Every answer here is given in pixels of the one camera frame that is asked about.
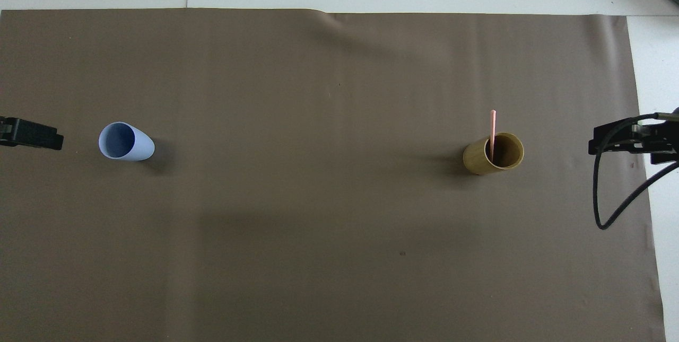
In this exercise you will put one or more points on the light blue cup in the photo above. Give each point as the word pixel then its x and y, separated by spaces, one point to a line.
pixel 141 147

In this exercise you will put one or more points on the yellow-brown bamboo cup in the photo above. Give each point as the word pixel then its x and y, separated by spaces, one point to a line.
pixel 474 162

